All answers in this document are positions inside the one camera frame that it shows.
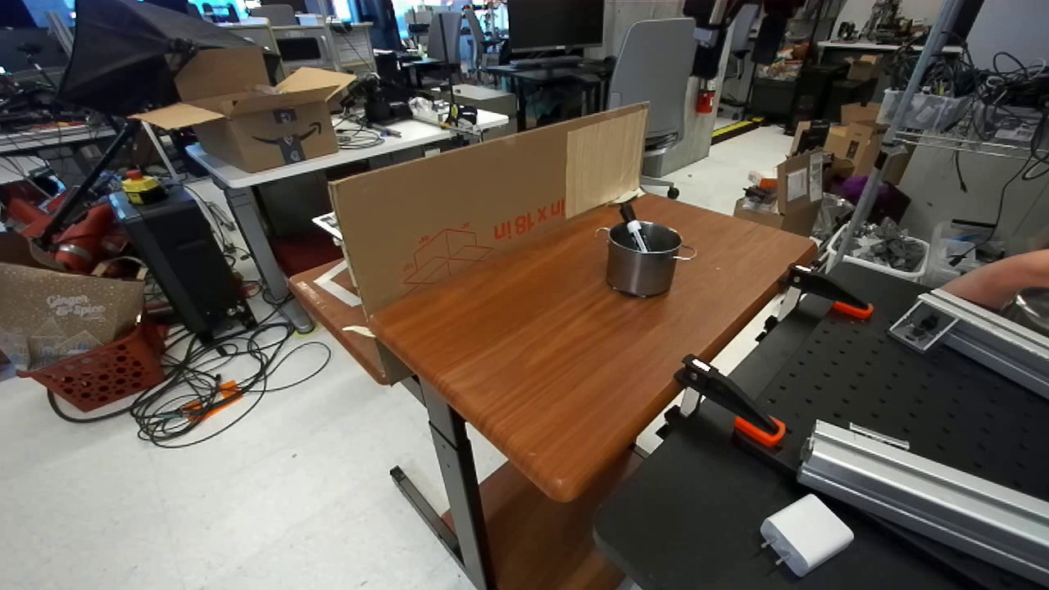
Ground person's bare forearm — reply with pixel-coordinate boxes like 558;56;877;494
942;246;1049;315

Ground wooden desk with black legs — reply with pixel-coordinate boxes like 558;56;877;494
289;193;818;590

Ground steel pot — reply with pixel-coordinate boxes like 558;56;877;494
599;217;695;303

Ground brown cardboard panel red print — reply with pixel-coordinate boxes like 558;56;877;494
323;123;574;322

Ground black orange spring clamp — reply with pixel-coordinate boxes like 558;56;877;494
788;264;877;326
672;355;790;454

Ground black monitor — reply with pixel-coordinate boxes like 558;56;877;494
505;0;605;58

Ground grey work table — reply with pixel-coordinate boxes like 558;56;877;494
185;109;517;334

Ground open cardboard box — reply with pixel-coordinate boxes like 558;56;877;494
128;43;361;178

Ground orange power plug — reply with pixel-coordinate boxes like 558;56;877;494
176;378;246;428

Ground black perforated breadboard table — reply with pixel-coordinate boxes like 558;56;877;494
592;258;1049;590

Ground black equipment cabinet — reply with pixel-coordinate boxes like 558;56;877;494
108;178;250;341

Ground stacked brown cardboard boxes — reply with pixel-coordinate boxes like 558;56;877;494
778;103;893;239

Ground white plastic bin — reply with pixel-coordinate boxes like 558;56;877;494
825;220;934;290

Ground white power adapter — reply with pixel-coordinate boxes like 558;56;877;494
757;492;860;582

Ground silver metal pole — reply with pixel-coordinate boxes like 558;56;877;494
824;0;970;277

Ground yellow emergency stop button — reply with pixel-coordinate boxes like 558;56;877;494
118;168;168;209

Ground red plastic basket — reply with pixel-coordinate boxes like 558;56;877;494
22;322;168;417

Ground red machine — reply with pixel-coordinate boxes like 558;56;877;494
3;185;138;277

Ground brown paper bag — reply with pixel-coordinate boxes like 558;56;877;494
0;258;148;375

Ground aluminium extrusion with end plate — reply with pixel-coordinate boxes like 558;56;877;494
886;284;1049;402

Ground black photo softbox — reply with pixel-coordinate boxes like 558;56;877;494
57;0;262;118

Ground black floor cables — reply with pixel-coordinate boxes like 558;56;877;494
44;312;337;454

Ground long aluminium extrusion rail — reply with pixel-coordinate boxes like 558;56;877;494
798;419;1049;587

